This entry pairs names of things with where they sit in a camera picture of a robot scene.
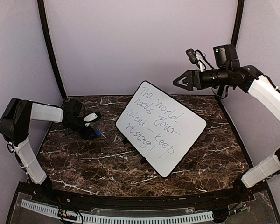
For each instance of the right black frame post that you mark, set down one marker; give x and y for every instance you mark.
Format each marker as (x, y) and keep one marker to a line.
(222, 92)

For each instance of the white whiteboard black frame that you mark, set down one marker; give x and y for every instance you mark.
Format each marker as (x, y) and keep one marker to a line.
(160, 128)

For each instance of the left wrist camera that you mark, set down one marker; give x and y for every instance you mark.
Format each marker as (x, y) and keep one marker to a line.
(92, 117)

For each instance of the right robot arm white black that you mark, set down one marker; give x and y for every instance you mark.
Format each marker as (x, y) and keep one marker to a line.
(251, 81)

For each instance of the black frame post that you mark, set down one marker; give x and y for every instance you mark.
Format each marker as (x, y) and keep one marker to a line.
(49, 47)
(222, 92)

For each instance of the black curved front rail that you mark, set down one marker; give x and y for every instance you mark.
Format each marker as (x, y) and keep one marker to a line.
(213, 200)

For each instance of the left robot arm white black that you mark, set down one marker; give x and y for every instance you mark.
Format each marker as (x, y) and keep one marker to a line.
(15, 123)

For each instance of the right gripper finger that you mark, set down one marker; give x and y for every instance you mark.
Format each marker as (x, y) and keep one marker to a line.
(184, 85)
(187, 76)

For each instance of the blue whiteboard eraser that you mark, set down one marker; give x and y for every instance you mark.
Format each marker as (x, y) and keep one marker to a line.
(97, 133)

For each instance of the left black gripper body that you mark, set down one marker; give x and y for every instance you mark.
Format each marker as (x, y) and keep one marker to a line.
(84, 135)

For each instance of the left black frame post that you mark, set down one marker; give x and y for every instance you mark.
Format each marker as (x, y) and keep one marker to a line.
(49, 47)

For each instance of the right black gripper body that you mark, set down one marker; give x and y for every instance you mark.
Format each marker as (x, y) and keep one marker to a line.
(197, 73)

